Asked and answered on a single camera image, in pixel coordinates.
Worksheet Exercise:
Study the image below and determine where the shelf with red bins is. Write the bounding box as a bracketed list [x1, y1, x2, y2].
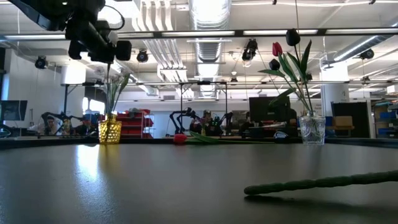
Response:
[116, 108, 155, 139]

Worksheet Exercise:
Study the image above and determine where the yellow cable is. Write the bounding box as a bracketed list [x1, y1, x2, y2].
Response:
[294, 0, 302, 60]

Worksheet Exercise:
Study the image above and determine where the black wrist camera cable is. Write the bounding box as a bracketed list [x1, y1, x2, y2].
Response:
[104, 4, 126, 32]

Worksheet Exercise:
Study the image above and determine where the black monitor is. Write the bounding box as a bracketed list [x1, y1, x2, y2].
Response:
[0, 100, 28, 121]
[248, 96, 292, 123]

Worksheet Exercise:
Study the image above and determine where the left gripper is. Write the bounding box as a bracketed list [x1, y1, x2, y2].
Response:
[67, 18, 133, 65]

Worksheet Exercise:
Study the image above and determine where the yellow glass vase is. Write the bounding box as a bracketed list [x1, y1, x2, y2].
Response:
[98, 113, 123, 145]

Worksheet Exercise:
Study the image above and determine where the black panel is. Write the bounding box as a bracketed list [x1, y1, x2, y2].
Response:
[330, 101, 371, 139]

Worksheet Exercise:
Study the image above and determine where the silver ceiling duct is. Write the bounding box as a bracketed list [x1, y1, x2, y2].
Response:
[187, 0, 233, 99]

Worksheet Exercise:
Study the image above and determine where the cardboard box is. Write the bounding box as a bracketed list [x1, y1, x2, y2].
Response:
[332, 116, 354, 128]

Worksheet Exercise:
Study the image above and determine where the person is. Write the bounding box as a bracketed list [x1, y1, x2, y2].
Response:
[40, 115, 62, 136]
[198, 109, 219, 137]
[77, 114, 98, 137]

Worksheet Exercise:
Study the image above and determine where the black overhead frame bar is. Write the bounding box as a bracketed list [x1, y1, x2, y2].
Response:
[0, 27, 398, 41]

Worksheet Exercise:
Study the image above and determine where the red artificial tulip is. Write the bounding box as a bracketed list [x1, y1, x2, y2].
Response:
[272, 42, 312, 118]
[173, 130, 274, 145]

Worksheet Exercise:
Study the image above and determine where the clear glass vase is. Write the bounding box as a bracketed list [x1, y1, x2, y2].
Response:
[298, 111, 326, 146]

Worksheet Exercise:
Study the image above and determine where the black artificial tulip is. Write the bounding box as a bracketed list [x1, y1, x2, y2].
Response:
[257, 58, 312, 116]
[285, 29, 315, 116]

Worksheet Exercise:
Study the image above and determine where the shelf with blue bins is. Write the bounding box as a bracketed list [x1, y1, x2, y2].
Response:
[373, 102, 398, 138]

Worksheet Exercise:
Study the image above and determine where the white pillar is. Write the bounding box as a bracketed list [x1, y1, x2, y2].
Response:
[320, 60, 351, 118]

